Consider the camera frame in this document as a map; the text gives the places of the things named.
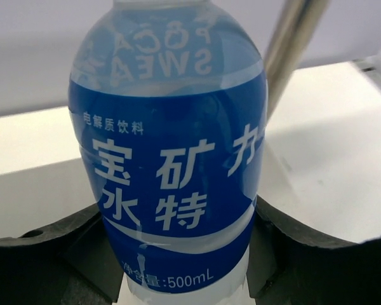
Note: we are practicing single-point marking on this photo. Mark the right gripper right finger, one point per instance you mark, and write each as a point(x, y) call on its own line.
point(292, 263)

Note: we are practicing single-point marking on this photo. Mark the Pocari Sweat bottle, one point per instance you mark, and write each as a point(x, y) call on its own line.
point(168, 101)

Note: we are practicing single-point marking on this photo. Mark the white two-tier shelf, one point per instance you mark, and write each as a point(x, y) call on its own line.
point(294, 30)

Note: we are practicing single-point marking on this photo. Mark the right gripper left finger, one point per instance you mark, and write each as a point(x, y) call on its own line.
point(67, 262)

